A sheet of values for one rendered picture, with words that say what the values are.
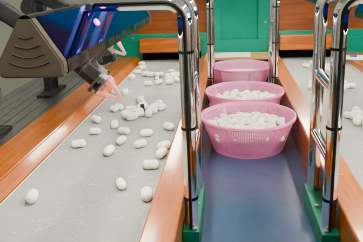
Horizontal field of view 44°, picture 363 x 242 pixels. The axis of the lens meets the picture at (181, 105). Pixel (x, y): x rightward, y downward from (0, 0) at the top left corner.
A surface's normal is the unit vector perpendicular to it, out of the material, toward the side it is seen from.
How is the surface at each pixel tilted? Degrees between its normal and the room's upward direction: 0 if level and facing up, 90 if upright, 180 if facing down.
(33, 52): 90
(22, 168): 45
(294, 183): 0
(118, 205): 0
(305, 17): 90
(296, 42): 90
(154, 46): 90
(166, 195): 0
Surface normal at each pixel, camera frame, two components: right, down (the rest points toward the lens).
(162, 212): -0.04, -0.96
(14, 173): 0.68, -0.68
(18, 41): -0.10, 0.28
